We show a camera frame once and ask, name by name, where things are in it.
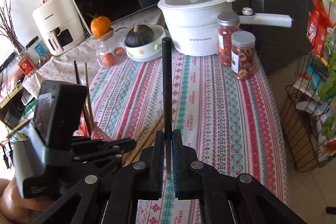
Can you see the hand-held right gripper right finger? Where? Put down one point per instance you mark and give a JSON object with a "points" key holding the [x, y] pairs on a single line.
{"points": [[178, 161]]}

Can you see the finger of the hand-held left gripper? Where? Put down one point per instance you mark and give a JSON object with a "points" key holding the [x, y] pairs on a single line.
{"points": [[99, 165], [110, 146]]}

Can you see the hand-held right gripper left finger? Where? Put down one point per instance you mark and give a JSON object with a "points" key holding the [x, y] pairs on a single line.
{"points": [[161, 161]]}

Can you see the clear chopstick holder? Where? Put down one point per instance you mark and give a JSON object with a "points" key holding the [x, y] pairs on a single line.
{"points": [[99, 132]]}

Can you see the black chopstick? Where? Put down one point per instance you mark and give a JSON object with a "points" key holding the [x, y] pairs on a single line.
{"points": [[77, 73], [167, 82]]}

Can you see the person's left hand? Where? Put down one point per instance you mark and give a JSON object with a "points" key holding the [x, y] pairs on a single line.
{"points": [[15, 203]]}

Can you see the small floral tablecloth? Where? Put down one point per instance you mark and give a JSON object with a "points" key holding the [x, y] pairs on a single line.
{"points": [[65, 64]]}

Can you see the wooden shelf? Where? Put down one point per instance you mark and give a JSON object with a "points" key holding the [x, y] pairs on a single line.
{"points": [[10, 100]]}

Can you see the glass jar with red label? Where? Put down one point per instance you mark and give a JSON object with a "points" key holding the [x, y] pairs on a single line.
{"points": [[26, 66]]}

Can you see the pink package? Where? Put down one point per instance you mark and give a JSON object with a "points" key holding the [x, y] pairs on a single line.
{"points": [[11, 81]]}

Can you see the black lid jar blue label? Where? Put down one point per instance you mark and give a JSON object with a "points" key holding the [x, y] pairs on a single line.
{"points": [[40, 50]]}

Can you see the black power strip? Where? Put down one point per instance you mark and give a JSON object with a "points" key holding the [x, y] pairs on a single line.
{"points": [[8, 62]]}

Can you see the red fruit in jar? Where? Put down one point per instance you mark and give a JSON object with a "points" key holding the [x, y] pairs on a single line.
{"points": [[119, 51], [109, 59]]}

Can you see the dried branches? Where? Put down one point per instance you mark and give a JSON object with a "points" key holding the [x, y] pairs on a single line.
{"points": [[11, 37]]}

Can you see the glass jar with wooden lid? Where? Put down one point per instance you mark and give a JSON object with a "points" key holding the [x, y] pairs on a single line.
{"points": [[105, 35]]}

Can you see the white air fryer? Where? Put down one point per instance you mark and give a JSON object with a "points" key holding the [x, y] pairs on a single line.
{"points": [[57, 22]]}

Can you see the orange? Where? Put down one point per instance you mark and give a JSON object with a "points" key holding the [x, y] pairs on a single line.
{"points": [[101, 26]]}

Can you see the green pumpkin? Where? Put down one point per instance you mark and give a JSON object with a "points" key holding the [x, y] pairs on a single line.
{"points": [[139, 36]]}

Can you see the jar of dried fruit rings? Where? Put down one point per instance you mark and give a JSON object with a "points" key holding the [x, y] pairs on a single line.
{"points": [[242, 58]]}

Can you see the white electric pot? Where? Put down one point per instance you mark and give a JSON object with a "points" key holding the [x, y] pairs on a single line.
{"points": [[194, 35]]}

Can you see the jar of red dried fruit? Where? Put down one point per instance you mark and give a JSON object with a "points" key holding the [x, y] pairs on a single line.
{"points": [[225, 43]]}

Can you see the blue packet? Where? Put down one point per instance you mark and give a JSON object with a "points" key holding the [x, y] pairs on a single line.
{"points": [[316, 71]]}

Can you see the green plant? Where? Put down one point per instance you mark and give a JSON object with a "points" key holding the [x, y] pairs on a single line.
{"points": [[330, 82]]}

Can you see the red snack packet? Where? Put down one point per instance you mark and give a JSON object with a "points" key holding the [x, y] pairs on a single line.
{"points": [[317, 32]]}

